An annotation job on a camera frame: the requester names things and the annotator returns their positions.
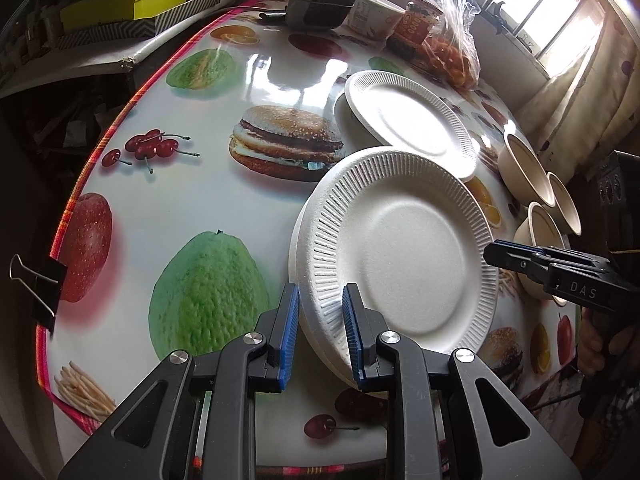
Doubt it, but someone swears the yellow-green flat box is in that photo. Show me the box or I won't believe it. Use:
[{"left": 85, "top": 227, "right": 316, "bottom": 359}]
[{"left": 61, "top": 0, "right": 193, "bottom": 33}]

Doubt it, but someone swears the heart print curtain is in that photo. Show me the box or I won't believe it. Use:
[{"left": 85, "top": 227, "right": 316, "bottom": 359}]
[{"left": 515, "top": 0, "right": 640, "bottom": 171}]

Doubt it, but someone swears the person's right hand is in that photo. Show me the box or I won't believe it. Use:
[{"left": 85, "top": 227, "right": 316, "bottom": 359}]
[{"left": 577, "top": 310, "right": 638, "bottom": 377}]

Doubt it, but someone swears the zigzag patterned box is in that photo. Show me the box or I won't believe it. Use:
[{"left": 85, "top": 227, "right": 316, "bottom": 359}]
[{"left": 55, "top": 0, "right": 223, "bottom": 38}]

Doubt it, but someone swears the person's right forearm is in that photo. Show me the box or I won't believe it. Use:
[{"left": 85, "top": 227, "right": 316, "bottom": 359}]
[{"left": 570, "top": 375, "right": 640, "bottom": 467}]

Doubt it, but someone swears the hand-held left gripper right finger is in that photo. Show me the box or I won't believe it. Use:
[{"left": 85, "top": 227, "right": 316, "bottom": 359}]
[{"left": 341, "top": 282, "right": 583, "bottom": 480}]

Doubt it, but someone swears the red label glass jar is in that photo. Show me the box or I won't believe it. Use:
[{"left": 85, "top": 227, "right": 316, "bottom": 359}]
[{"left": 387, "top": 1, "right": 443, "bottom": 61}]

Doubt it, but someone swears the food print tablecloth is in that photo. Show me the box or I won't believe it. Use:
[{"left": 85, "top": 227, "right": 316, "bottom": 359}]
[{"left": 37, "top": 0, "right": 586, "bottom": 466}]

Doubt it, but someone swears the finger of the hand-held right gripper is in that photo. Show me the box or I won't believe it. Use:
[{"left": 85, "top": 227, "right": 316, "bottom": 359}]
[
  {"left": 492, "top": 241, "right": 610, "bottom": 267},
  {"left": 483, "top": 243, "right": 555, "bottom": 286}
]

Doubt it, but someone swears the barred window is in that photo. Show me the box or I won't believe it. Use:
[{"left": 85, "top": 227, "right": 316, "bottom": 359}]
[{"left": 450, "top": 0, "right": 626, "bottom": 78}]

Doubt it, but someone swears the plastic bag of oranges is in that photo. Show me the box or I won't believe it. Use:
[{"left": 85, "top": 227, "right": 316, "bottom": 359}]
[{"left": 400, "top": 0, "right": 481, "bottom": 92}]

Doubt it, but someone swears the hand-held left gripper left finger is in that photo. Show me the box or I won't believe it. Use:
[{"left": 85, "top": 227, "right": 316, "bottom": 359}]
[{"left": 57, "top": 282, "right": 301, "bottom": 480}]

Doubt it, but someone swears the white paper plate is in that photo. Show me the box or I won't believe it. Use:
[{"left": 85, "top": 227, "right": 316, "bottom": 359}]
[
  {"left": 289, "top": 180, "right": 396, "bottom": 401},
  {"left": 300, "top": 147, "right": 501, "bottom": 391},
  {"left": 333, "top": 91, "right": 386, "bottom": 148},
  {"left": 344, "top": 71, "right": 479, "bottom": 182}
]

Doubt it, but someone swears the beige paper bowl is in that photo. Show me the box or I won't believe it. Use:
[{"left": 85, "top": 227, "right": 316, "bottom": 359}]
[
  {"left": 514, "top": 201, "right": 573, "bottom": 306},
  {"left": 545, "top": 171, "right": 582, "bottom": 237},
  {"left": 497, "top": 132, "right": 557, "bottom": 208}
]

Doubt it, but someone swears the black binder clip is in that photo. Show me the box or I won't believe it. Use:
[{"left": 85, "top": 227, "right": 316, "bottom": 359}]
[{"left": 8, "top": 254, "right": 68, "bottom": 333}]

